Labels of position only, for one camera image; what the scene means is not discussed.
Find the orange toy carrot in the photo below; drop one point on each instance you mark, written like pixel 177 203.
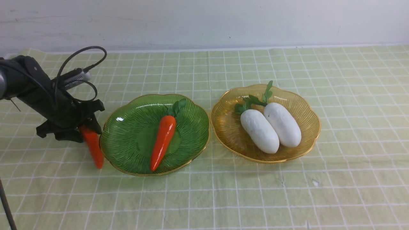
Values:
pixel 92 140
pixel 166 130

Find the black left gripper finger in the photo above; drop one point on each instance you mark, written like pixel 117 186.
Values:
pixel 66 134
pixel 91 123

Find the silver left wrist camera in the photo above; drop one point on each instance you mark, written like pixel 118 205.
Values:
pixel 73 78

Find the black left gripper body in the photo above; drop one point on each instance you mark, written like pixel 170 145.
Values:
pixel 69 113

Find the green ribbed glass plate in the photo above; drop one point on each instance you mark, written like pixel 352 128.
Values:
pixel 129 134

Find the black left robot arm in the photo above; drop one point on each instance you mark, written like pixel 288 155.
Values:
pixel 23 78

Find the amber ribbed glass plate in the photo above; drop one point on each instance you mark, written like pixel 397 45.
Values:
pixel 227 125

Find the green checked tablecloth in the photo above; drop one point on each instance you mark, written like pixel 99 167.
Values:
pixel 355 178

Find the white toy radish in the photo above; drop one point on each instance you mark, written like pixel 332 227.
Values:
pixel 279 118
pixel 257 127

